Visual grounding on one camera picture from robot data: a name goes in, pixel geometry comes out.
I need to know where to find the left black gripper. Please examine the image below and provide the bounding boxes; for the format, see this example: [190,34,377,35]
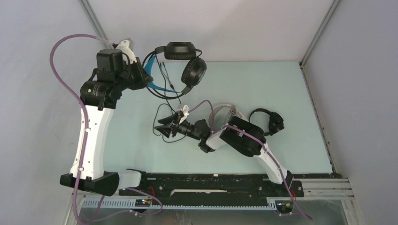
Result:
[115,56,153,91]

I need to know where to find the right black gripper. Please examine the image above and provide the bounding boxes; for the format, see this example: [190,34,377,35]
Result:
[155,111,202,141]

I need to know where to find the black blue headphones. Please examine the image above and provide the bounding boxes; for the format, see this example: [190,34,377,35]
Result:
[143,42,207,100]

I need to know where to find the white headphones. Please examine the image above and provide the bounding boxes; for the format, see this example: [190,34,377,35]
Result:
[207,104,248,130]

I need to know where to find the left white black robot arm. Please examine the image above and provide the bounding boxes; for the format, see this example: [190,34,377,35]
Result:
[60,49,151,196]

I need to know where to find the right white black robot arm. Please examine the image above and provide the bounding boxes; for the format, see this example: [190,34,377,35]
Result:
[154,113,293,196]

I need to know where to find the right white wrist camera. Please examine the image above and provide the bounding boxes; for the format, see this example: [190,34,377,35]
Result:
[176,104,190,118]

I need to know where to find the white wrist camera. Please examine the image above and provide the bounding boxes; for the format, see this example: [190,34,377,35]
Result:
[114,38,137,64]
[176,104,190,118]

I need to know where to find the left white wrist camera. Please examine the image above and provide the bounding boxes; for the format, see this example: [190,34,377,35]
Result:
[114,38,137,64]

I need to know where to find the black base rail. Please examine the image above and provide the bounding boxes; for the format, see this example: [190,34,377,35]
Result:
[136,173,304,207]

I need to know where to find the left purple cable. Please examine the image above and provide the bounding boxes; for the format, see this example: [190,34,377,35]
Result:
[49,34,164,225]

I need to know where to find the purple cable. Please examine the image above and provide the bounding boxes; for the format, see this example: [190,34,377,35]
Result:
[188,99,313,222]
[49,34,164,225]

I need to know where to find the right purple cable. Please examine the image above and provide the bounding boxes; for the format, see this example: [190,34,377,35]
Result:
[188,99,313,222]

